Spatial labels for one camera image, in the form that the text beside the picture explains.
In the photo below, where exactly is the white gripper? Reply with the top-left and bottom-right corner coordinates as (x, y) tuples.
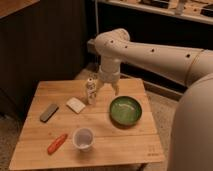
(96, 66), (119, 95)

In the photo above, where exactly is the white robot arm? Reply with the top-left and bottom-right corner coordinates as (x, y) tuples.
(94, 28), (213, 171)

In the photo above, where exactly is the green ceramic bowl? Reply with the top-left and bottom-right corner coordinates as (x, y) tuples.
(109, 96), (143, 126)

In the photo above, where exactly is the small white bottle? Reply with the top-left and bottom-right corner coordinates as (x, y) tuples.
(86, 78), (96, 105)

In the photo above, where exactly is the white rectangular sponge block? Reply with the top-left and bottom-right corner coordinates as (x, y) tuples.
(66, 97), (86, 114)

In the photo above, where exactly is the dark grey rectangular block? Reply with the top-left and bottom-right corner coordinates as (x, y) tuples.
(40, 104), (59, 123)

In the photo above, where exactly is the wooden table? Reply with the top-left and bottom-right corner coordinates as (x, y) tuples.
(9, 79), (164, 171)

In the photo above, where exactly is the orange carrot toy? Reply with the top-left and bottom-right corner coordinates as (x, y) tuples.
(47, 134), (68, 155)

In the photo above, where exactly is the background shelf with items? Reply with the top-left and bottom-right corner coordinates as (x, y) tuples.
(97, 0), (213, 25)

